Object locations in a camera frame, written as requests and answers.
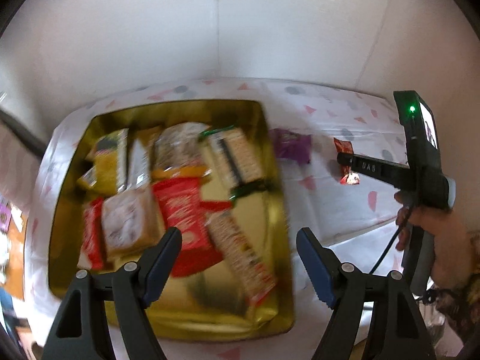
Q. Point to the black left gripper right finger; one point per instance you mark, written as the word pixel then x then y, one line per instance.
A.
pixel 397 330

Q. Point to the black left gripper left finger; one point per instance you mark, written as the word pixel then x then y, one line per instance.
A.
pixel 80 328

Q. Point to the small red candy wrapper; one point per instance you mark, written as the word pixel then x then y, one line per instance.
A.
pixel 344 160

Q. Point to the red white wafer packet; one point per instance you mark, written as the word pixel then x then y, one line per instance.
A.
pixel 93 248

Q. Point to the beige cake packet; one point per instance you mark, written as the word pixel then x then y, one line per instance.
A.
pixel 129 222

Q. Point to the purple snack packet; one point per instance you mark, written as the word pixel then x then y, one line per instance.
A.
pixel 292 146

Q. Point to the red brown snack bar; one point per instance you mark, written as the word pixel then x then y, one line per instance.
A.
pixel 247 266

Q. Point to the yellow green snack packet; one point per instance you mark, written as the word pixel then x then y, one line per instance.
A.
pixel 108 173

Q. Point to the large red snack bag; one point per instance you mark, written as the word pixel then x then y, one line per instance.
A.
pixel 181 207

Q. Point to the white barcode snack pack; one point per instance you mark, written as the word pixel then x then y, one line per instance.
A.
pixel 139 173

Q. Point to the green cracker pack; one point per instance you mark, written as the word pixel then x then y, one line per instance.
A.
pixel 235 161

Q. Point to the orange clear cookie bag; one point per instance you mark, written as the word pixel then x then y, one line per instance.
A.
pixel 177 153

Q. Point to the person right hand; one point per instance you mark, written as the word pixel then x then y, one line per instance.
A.
pixel 455 259

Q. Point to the white patterned tablecloth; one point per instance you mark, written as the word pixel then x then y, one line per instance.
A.
pixel 355 220

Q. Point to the gold metal tin tray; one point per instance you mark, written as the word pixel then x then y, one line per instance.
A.
pixel 210 305

